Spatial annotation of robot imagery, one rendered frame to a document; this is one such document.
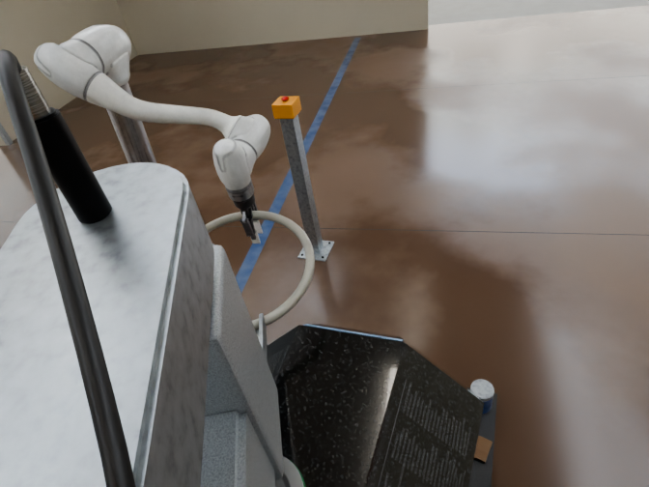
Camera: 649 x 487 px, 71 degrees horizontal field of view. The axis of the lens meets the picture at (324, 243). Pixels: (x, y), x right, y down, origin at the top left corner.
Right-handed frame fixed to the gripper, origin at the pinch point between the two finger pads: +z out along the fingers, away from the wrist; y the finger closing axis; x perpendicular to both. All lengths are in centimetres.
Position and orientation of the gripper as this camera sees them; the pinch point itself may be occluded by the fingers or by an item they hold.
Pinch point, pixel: (256, 232)
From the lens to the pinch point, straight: 173.3
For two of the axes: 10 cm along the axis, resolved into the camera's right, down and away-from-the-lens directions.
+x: 9.9, -0.2, -1.4
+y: -0.7, 7.8, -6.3
